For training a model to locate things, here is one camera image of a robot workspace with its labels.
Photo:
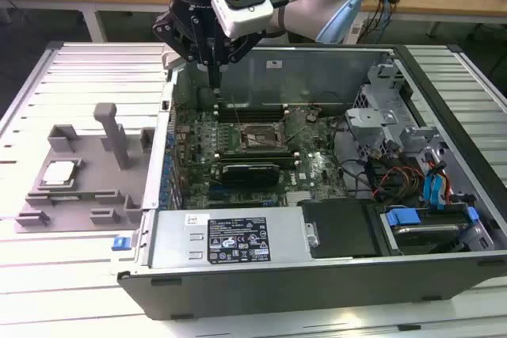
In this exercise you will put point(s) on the silver metal drive cage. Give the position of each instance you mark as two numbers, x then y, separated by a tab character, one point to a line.
368	120

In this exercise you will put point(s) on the grey power supply unit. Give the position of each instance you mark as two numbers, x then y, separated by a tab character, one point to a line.
178	243

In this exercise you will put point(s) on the silver square CPU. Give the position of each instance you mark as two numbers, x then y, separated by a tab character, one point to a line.
59	173

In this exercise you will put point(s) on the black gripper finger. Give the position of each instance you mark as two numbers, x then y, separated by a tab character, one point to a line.
174	35
241	51

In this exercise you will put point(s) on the green motherboard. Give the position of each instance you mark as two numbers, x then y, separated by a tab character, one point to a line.
317	148

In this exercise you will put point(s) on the black open PC case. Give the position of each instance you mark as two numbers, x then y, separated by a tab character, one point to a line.
277	294

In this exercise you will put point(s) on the grey plastic parts rack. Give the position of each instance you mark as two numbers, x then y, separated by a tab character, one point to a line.
95	173

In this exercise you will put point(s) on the small blue plastic clip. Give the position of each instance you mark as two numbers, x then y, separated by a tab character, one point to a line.
120	243

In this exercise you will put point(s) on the black graphics card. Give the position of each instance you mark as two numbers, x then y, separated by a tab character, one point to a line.
249	174

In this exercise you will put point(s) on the hard disk in blue carrier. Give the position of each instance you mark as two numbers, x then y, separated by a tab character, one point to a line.
428	236

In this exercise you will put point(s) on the silver chipset heatsink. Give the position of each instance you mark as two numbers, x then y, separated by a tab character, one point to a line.
299	198

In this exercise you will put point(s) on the black plastic air shroud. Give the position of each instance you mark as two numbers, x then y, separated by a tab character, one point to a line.
340	228

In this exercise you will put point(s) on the CPU socket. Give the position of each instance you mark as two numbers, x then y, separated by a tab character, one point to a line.
259	139

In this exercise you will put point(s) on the black RAM slot bank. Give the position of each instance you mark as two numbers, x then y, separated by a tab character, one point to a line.
257	157
253	112

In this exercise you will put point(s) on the round coin battery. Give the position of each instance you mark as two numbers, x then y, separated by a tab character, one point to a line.
311	116

